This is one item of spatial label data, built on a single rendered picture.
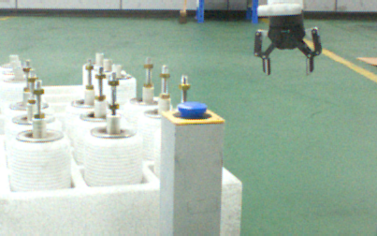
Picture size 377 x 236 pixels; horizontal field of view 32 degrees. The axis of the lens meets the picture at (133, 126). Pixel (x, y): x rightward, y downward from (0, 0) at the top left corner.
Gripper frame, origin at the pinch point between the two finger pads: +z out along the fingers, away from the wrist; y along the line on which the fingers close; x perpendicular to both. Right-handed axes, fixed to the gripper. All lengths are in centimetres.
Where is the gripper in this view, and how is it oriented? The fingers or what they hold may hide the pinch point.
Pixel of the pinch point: (288, 71)
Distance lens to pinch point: 151.5
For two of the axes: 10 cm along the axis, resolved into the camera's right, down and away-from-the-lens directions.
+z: 1.2, 9.4, 3.1
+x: -4.1, 3.3, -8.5
